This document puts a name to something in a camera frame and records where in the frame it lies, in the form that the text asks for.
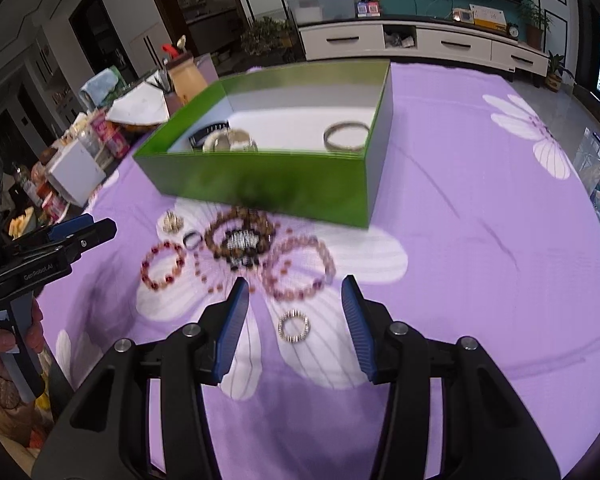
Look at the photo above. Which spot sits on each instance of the bushy potted plants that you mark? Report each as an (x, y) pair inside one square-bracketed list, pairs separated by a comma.
[(267, 35)]

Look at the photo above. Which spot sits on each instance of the clear storage bin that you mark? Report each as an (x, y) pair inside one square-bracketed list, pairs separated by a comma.
[(322, 6)]

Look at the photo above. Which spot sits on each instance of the cream wristwatch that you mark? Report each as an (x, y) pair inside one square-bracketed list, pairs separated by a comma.
[(235, 141)]

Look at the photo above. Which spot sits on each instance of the person's left forearm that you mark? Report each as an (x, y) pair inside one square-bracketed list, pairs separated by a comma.
[(0, 402)]

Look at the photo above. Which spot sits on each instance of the white television cabinet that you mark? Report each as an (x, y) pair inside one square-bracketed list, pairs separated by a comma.
[(445, 42)]

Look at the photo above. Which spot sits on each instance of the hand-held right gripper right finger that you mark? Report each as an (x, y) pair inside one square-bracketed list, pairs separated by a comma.
[(357, 330)]

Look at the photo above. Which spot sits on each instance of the black wristwatch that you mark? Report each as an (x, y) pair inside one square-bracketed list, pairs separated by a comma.
[(196, 137)]

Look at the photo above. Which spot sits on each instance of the yellow white box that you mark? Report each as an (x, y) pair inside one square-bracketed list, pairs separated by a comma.
[(489, 16)]

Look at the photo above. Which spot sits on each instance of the pink snack packets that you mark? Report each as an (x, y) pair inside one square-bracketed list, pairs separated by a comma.
[(107, 135)]

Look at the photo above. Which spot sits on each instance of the small alarm clock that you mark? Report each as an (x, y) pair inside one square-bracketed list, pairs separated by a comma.
[(513, 31)]

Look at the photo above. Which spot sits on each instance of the white paper board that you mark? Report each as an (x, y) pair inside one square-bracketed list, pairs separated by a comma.
[(136, 107)]

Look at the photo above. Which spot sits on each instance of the tall potted plant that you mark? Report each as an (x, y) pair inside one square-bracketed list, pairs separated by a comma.
[(534, 22)]

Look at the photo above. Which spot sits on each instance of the blue red display box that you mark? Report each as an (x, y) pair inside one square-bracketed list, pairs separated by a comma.
[(368, 8)]

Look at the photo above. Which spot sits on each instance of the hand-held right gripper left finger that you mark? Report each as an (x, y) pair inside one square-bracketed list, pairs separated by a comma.
[(232, 325)]

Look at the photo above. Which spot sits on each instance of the small potted plant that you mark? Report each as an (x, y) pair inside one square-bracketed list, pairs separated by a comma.
[(555, 70)]

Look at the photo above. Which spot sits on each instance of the pen holder with pens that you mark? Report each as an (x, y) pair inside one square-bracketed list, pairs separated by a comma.
[(169, 95)]

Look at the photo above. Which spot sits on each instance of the silver bangle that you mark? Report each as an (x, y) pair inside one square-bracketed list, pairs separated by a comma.
[(326, 136)]

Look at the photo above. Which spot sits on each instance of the orange bottle brown lid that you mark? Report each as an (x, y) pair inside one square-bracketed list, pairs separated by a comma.
[(186, 80)]

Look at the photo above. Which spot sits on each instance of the plate of yellow fruit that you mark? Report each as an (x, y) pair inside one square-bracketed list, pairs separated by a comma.
[(20, 222)]

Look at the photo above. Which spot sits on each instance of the purple floral tablecloth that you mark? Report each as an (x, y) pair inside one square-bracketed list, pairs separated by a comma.
[(455, 210)]

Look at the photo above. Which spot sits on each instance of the green cardboard box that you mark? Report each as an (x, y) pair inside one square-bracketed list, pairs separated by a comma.
[(260, 187)]

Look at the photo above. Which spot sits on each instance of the pink white small device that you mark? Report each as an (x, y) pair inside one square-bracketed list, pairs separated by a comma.
[(461, 14)]

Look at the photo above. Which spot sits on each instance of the blue towel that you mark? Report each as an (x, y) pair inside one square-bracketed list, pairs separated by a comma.
[(100, 87)]

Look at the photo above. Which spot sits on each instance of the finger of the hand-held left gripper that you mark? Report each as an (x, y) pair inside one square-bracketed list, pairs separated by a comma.
[(97, 232), (72, 225)]

